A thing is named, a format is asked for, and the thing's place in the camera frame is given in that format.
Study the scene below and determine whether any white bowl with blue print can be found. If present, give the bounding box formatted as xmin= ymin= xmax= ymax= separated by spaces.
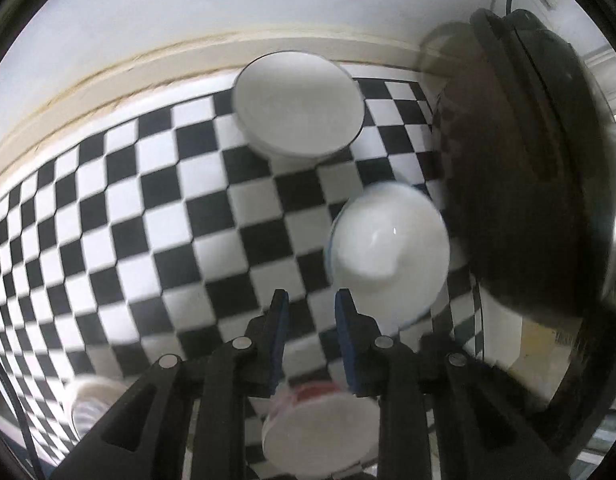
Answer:
xmin=327 ymin=182 xmax=451 ymax=331

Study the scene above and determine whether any black white checkered cloth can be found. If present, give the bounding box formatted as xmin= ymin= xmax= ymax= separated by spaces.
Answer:
xmin=0 ymin=62 xmax=484 ymax=466

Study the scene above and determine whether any plain white bowl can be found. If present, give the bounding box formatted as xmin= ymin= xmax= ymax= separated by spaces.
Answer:
xmin=232 ymin=51 xmax=366 ymax=162

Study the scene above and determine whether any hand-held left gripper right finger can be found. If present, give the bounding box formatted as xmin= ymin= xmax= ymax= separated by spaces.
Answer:
xmin=334 ymin=287 xmax=569 ymax=480

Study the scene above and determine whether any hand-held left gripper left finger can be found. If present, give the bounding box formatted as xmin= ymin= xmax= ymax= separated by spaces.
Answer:
xmin=53 ymin=288 xmax=290 ymax=480

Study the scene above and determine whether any white cup with red band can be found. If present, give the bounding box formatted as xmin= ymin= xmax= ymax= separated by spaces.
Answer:
xmin=260 ymin=382 xmax=381 ymax=478

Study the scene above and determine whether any brown rice cooker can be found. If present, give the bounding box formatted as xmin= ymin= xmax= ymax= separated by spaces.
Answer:
xmin=420 ymin=7 xmax=616 ymax=321

